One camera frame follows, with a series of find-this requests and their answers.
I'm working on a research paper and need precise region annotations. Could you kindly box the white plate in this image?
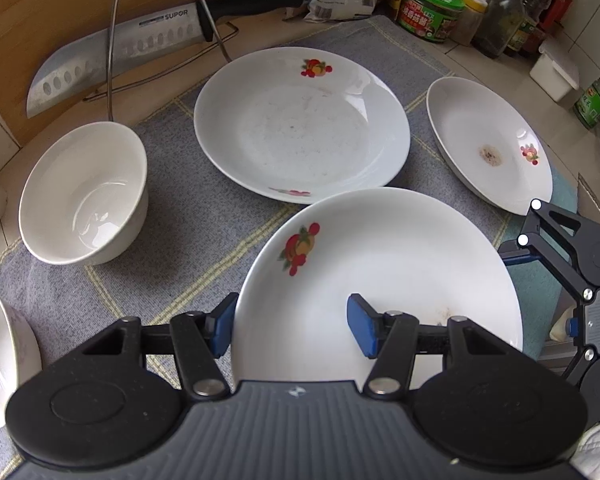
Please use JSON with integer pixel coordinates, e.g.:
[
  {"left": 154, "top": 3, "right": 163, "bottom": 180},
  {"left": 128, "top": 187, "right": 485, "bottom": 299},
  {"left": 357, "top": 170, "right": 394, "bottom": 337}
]
[{"left": 230, "top": 188, "right": 524, "bottom": 382}]

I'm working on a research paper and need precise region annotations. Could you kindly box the white plate stained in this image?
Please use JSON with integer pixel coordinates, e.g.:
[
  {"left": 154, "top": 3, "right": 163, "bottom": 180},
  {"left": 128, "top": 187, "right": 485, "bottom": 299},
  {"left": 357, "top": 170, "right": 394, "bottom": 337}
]
[{"left": 426, "top": 77, "right": 553, "bottom": 216}]

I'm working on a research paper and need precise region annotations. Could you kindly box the white ceramic bowl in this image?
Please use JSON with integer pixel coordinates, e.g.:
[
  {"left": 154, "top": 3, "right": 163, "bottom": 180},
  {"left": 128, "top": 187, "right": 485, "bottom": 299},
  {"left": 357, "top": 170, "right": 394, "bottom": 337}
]
[
  {"left": 18, "top": 122, "right": 148, "bottom": 266},
  {"left": 0, "top": 298, "right": 42, "bottom": 429}
]

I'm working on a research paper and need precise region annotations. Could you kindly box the grey checked table cloth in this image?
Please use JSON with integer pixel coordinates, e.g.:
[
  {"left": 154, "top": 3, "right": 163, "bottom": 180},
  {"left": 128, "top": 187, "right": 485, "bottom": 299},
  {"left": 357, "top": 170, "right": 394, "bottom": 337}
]
[{"left": 0, "top": 14, "right": 581, "bottom": 478}]

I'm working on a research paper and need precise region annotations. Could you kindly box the green label glass jar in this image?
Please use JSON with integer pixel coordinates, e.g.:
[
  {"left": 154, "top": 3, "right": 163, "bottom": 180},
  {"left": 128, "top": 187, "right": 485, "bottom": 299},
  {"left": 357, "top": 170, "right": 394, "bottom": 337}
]
[{"left": 573, "top": 77, "right": 600, "bottom": 130}]

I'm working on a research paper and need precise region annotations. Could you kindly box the white plastic box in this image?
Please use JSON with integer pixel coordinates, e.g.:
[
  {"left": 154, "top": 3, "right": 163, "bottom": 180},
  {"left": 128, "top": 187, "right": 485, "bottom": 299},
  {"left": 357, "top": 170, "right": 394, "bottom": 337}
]
[{"left": 529, "top": 38, "right": 580, "bottom": 102}]

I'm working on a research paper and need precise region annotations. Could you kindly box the white plate centre fruit print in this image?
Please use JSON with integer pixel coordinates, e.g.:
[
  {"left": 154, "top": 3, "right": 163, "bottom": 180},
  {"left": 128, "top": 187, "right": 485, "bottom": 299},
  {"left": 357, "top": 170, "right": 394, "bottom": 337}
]
[{"left": 194, "top": 47, "right": 411, "bottom": 204}]

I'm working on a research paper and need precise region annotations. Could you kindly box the dark glass oil bottle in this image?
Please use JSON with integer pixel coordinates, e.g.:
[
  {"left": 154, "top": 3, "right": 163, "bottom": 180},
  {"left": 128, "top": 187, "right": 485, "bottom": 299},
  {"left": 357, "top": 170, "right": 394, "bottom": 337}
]
[{"left": 471, "top": 0, "right": 526, "bottom": 58}]

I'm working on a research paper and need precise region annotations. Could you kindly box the yellow lid spice jar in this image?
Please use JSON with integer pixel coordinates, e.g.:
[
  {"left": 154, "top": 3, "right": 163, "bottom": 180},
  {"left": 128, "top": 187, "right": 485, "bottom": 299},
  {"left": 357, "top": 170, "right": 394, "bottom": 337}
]
[{"left": 451, "top": 0, "right": 488, "bottom": 46}]

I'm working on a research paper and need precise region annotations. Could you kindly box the green lid sauce jar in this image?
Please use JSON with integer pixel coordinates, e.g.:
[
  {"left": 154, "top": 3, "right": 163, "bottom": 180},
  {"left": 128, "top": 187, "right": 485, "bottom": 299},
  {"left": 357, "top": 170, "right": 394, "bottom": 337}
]
[{"left": 396, "top": 0, "right": 465, "bottom": 44}]

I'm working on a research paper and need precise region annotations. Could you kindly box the bamboo cutting board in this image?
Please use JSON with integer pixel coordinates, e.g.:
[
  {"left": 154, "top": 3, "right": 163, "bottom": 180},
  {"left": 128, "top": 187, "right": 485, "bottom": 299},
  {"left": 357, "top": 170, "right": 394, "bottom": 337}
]
[{"left": 0, "top": 0, "right": 311, "bottom": 146}]

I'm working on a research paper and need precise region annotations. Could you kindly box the wire knife stand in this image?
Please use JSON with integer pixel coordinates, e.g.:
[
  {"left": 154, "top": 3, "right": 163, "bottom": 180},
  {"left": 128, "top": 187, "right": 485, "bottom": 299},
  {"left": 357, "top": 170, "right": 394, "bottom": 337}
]
[{"left": 97, "top": 0, "right": 232, "bottom": 122}]

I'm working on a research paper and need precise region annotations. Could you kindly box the steel kitchen knife black handle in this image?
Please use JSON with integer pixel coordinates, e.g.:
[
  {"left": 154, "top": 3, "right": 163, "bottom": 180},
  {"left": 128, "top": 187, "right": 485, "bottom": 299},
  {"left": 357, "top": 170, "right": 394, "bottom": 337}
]
[{"left": 26, "top": 0, "right": 303, "bottom": 118}]

